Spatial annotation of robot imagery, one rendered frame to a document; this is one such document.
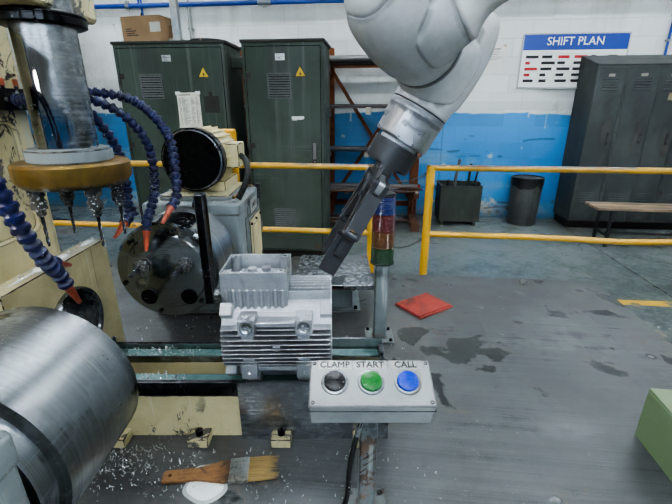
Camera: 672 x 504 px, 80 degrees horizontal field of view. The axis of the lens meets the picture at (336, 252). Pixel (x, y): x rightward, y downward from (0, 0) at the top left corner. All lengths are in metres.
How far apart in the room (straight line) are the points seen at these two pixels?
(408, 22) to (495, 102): 5.31
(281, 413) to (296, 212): 3.14
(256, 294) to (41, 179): 0.38
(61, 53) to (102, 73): 5.93
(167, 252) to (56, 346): 0.49
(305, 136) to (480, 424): 3.13
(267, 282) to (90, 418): 0.33
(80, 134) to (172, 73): 3.33
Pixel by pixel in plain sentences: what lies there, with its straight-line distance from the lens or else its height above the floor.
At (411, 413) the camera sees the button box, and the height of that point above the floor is 1.03.
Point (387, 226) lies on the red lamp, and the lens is 1.03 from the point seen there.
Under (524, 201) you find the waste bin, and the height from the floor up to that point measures 0.32.
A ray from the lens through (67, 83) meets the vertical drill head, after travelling 0.80.
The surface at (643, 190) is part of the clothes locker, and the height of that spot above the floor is 0.49.
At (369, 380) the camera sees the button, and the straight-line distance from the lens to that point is 0.58.
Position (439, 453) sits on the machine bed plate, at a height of 0.80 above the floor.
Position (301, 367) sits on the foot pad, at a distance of 0.76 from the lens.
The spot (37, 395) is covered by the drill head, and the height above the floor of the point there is 1.12.
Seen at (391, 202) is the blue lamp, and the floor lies 1.20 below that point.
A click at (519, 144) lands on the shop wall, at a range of 5.88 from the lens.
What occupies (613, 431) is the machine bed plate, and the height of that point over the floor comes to 0.80.
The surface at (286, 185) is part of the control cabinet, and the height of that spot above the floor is 0.74.
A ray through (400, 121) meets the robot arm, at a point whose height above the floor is 1.40.
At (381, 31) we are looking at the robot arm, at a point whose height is 1.49.
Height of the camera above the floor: 1.42
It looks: 20 degrees down
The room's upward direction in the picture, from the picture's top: straight up
